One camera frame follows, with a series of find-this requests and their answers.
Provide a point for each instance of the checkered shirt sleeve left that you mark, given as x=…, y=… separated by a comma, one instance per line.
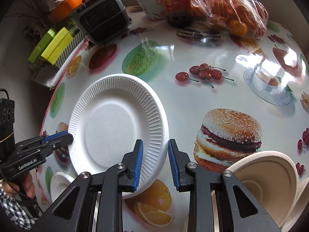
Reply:
x=12, y=214

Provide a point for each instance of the beige paper bowl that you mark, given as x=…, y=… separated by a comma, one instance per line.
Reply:
x=301, y=202
x=272, y=179

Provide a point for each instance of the grey side shelf board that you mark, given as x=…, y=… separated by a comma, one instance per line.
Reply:
x=48, y=75

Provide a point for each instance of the fruit print tablecloth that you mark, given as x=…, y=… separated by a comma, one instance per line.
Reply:
x=225, y=98

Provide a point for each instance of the grey portable heater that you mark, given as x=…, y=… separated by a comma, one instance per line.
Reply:
x=101, y=20

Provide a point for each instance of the lime green box upper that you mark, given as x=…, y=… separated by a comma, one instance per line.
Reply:
x=42, y=45

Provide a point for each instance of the white paper plate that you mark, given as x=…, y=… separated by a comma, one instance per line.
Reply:
x=109, y=117
x=59, y=182

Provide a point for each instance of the lime green box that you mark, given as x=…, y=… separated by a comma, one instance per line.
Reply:
x=57, y=46
x=42, y=45

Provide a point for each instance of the white yogurt tub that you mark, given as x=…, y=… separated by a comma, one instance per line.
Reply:
x=153, y=9

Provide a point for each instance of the plastic bag of oranges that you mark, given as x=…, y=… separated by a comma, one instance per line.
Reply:
x=242, y=18

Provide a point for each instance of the lime green box lower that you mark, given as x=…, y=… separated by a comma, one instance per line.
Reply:
x=57, y=46

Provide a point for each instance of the black camera box left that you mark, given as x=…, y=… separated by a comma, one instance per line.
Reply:
x=7, y=118

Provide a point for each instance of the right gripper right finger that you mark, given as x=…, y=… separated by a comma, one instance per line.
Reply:
x=238, y=209

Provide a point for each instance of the orange box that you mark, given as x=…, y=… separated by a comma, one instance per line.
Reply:
x=62, y=10

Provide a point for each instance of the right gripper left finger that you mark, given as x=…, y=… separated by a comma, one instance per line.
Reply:
x=94, y=202

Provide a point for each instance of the striped black white box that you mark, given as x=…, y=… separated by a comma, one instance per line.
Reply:
x=79, y=38

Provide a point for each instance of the red label sauce jar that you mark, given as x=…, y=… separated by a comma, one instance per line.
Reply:
x=178, y=13

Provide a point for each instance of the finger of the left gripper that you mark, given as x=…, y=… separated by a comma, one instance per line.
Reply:
x=32, y=143
x=54, y=142

